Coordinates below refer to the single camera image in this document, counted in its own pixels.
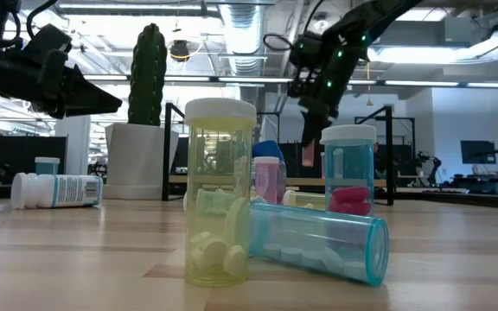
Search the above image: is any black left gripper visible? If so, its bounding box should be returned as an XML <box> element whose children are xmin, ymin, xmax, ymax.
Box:
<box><xmin>30</xmin><ymin>49</ymin><xmax>123</xmax><ymax>120</ymax></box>

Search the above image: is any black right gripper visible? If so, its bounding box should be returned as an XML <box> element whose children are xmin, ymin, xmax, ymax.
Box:
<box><xmin>287</xmin><ymin>41</ymin><xmax>356</xmax><ymax>149</ymax></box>

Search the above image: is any teal vial with red capsules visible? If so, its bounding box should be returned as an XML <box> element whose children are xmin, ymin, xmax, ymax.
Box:
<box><xmin>319</xmin><ymin>124</ymin><xmax>379</xmax><ymax>217</ymax></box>

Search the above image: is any white labelled supplement bottle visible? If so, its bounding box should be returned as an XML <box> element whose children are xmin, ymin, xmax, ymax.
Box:
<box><xmin>10</xmin><ymin>172</ymin><xmax>105</xmax><ymax>211</ymax></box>

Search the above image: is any tall yellow vial white cap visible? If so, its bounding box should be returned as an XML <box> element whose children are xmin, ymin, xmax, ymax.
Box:
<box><xmin>183</xmin><ymin>97</ymin><xmax>258</xmax><ymax>288</ymax></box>

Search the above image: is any blue-lidded white jar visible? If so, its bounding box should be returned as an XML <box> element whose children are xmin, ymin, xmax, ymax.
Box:
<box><xmin>252</xmin><ymin>139</ymin><xmax>289</xmax><ymax>165</ymax></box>

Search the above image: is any white building column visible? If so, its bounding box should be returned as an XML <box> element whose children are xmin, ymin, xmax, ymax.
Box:
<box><xmin>54</xmin><ymin>114</ymin><xmax>91</xmax><ymax>176</ymax></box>

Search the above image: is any green cactus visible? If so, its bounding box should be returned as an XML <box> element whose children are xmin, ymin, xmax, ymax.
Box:
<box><xmin>126</xmin><ymin>22</ymin><xmax>169</xmax><ymax>127</ymax></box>

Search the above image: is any white plant pot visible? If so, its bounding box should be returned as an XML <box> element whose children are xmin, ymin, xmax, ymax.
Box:
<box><xmin>101</xmin><ymin>122</ymin><xmax>181</xmax><ymax>200</ymax></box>

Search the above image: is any long ceiling light strip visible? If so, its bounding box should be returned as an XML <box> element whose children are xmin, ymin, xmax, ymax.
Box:
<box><xmin>82</xmin><ymin>74</ymin><xmax>294</xmax><ymax>85</ymax></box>
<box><xmin>346</xmin><ymin>79</ymin><xmax>498</xmax><ymax>89</ymax></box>

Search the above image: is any large teal vial white cap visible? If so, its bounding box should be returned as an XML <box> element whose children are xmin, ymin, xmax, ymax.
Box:
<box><xmin>248</xmin><ymin>200</ymin><xmax>391</xmax><ymax>288</ymax></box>

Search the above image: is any black computer monitor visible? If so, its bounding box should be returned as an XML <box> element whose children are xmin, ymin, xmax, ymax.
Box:
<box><xmin>460</xmin><ymin>139</ymin><xmax>497</xmax><ymax>165</ymax></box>

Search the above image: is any cluttered office desk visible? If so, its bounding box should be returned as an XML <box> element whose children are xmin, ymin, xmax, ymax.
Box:
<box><xmin>447</xmin><ymin>172</ymin><xmax>498</xmax><ymax>196</ymax></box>

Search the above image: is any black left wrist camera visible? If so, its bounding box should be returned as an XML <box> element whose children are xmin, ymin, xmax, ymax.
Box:
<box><xmin>22</xmin><ymin>23</ymin><xmax>73</xmax><ymax>57</ymax></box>

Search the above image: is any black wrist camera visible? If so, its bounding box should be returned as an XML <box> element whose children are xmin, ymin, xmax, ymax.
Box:
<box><xmin>289</xmin><ymin>30</ymin><xmax>322</xmax><ymax>70</ymax></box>
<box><xmin>22</xmin><ymin>23</ymin><xmax>73</xmax><ymax>57</ymax></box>

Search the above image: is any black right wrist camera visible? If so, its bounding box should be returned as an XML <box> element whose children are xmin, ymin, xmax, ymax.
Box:
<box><xmin>289</xmin><ymin>30</ymin><xmax>322</xmax><ymax>70</ymax></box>

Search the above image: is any wooden shelf black metal frame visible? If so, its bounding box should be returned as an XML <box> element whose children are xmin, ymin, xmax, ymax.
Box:
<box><xmin>161</xmin><ymin>102</ymin><xmax>395</xmax><ymax>207</ymax></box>

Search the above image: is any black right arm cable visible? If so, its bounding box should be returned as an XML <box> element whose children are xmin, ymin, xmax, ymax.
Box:
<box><xmin>262</xmin><ymin>0</ymin><xmax>327</xmax><ymax>53</ymax></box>

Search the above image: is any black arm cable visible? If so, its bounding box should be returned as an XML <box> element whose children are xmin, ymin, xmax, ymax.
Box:
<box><xmin>262</xmin><ymin>0</ymin><xmax>327</xmax><ymax>53</ymax></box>
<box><xmin>25</xmin><ymin>0</ymin><xmax>60</xmax><ymax>40</ymax></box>

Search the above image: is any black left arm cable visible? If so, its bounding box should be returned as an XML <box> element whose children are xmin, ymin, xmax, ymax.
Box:
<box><xmin>25</xmin><ymin>0</ymin><xmax>60</xmax><ymax>40</ymax></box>

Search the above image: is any black ceiling camera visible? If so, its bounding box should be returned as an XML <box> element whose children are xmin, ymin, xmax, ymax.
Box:
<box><xmin>169</xmin><ymin>39</ymin><xmax>191</xmax><ymax>63</ymax></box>

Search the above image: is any silver spiral ceiling duct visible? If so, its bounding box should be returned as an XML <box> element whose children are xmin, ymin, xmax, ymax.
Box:
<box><xmin>218</xmin><ymin>3</ymin><xmax>271</xmax><ymax>105</ymax></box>

